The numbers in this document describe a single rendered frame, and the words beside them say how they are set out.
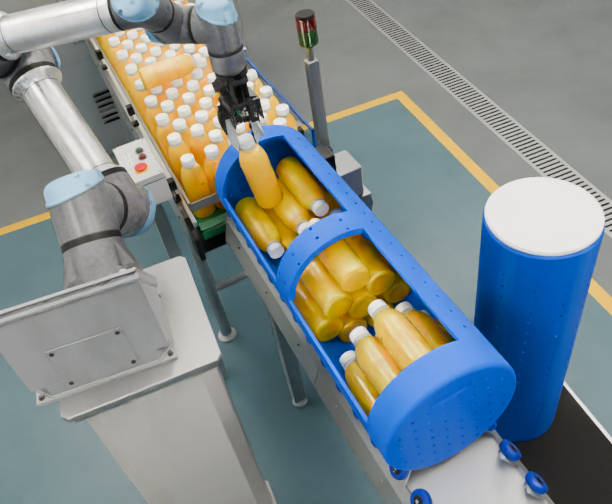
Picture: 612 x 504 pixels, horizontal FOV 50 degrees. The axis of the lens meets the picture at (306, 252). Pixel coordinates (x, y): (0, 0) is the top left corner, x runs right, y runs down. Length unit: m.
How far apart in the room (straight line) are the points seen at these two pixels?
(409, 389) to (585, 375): 1.60
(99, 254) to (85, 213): 0.08
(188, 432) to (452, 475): 0.57
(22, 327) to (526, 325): 1.20
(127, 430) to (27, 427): 1.49
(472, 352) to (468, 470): 0.30
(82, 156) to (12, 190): 2.65
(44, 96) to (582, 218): 1.26
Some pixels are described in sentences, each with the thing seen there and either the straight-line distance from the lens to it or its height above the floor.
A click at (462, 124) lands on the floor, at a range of 3.76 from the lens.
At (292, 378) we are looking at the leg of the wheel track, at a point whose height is 0.20.
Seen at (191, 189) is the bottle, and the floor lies 1.02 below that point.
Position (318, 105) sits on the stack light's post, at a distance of 2.28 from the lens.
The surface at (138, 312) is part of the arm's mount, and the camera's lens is 1.21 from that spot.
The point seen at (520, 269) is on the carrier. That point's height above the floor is 0.97.
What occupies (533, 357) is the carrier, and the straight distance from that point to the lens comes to 1.90.
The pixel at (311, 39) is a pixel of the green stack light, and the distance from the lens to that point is 2.15.
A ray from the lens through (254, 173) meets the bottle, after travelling 1.58.
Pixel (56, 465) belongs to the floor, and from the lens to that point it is 2.75.
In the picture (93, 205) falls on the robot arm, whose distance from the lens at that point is 1.29.
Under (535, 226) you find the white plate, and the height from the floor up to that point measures 1.04.
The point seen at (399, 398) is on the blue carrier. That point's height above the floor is 1.20.
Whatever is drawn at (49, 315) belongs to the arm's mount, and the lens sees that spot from 1.20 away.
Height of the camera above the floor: 2.17
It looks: 45 degrees down
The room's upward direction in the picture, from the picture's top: 11 degrees counter-clockwise
